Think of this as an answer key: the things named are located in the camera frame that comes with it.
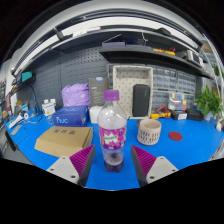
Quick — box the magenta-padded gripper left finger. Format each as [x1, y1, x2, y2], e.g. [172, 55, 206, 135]
[46, 144, 97, 188]

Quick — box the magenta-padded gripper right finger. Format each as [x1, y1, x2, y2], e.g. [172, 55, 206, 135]
[129, 144, 178, 188]

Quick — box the clear bottle with purple cap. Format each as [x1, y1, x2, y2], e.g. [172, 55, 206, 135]
[97, 89, 128, 173]

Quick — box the brown cardboard box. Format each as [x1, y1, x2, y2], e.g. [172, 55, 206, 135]
[33, 125, 94, 158]

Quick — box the flat round red coaster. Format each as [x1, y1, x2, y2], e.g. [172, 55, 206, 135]
[167, 131, 184, 142]

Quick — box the beige cup with oval pattern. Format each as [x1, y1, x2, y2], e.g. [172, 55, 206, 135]
[135, 118, 163, 146]

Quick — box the blue cardboard box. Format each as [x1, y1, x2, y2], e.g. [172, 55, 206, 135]
[51, 105, 90, 128]

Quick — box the yellow and red tool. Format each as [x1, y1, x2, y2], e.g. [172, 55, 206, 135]
[149, 105, 173, 120]

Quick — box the black box with white label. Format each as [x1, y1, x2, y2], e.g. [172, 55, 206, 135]
[169, 109, 189, 121]

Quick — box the small white box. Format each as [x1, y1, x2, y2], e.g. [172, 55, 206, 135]
[88, 105, 104, 125]

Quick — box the white power adapter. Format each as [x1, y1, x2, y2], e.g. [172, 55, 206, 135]
[41, 98, 57, 118]

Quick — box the flat black case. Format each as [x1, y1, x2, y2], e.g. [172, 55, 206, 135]
[185, 108, 205, 122]

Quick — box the clear organizer with coloured parts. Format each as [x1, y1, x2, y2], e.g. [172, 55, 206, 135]
[168, 92, 188, 111]

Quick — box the black rounded case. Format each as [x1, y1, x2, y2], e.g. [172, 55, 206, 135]
[131, 83, 151, 118]

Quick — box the purple plastic bag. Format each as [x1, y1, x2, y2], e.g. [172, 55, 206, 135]
[61, 83, 91, 108]

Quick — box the dark grey upright box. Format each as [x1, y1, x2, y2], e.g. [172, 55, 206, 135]
[87, 77, 110, 108]

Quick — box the green potted plant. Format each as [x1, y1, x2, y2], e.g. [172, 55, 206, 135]
[194, 84, 224, 122]

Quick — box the beige perforated tray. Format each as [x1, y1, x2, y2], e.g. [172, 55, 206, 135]
[112, 64, 154, 120]

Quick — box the grey small-parts drawer cabinet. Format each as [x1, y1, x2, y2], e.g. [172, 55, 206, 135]
[106, 63, 198, 114]

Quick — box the black wall shelf unit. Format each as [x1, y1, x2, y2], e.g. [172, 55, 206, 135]
[11, 14, 214, 88]

